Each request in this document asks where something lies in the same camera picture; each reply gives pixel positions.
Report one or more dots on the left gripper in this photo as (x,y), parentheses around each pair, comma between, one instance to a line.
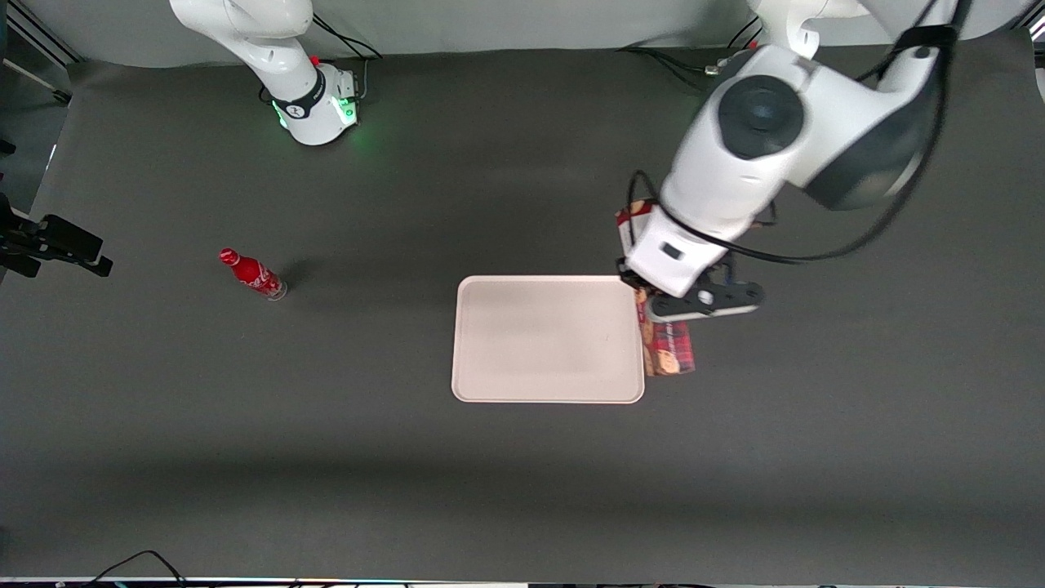
(628,277)

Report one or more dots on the red cookie box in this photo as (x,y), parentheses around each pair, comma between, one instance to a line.
(673,351)

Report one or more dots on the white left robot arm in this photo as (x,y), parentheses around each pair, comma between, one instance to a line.
(816,131)

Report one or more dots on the white rectangular tray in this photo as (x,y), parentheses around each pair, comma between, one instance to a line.
(547,339)

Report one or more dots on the red cola bottle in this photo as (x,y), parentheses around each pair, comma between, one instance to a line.
(251,273)

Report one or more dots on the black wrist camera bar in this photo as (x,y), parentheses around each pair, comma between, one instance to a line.
(710,304)

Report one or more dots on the aluminium frame rail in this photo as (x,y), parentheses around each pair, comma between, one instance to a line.
(41,37)

